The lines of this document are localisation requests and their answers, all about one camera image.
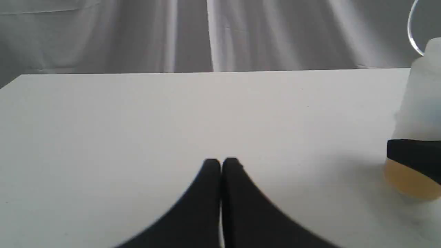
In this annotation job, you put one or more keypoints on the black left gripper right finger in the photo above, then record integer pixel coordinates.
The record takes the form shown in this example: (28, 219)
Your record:
(251, 220)

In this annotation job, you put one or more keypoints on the grey fabric backdrop curtain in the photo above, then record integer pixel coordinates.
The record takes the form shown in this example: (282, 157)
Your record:
(165, 36)

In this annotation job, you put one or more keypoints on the translucent squeeze bottle amber liquid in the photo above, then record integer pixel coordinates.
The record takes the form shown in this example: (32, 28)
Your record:
(419, 117)

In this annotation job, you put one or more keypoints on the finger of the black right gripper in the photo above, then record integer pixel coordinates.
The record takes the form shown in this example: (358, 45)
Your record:
(419, 155)

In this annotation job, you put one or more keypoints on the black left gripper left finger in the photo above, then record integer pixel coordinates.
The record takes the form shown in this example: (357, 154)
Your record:
(193, 221)

